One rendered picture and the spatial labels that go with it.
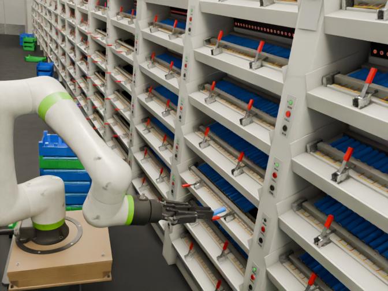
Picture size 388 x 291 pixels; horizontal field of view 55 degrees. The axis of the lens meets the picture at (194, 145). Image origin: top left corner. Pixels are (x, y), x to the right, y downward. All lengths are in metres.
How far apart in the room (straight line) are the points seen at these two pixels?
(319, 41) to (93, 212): 0.76
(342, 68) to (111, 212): 0.76
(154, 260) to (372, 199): 1.39
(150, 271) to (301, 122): 1.25
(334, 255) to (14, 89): 1.04
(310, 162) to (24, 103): 0.88
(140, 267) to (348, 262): 1.25
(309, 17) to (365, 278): 0.67
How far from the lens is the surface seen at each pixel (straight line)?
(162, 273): 2.02
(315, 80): 1.06
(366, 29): 0.95
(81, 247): 1.56
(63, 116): 1.19
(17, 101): 1.27
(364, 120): 0.93
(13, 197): 1.44
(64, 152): 2.26
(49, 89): 1.28
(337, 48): 1.09
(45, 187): 1.49
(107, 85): 3.02
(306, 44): 1.06
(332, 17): 1.01
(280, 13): 1.17
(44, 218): 1.54
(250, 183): 1.32
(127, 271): 2.03
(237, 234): 1.41
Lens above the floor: 1.32
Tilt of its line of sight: 21 degrees down
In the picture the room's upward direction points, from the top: 7 degrees clockwise
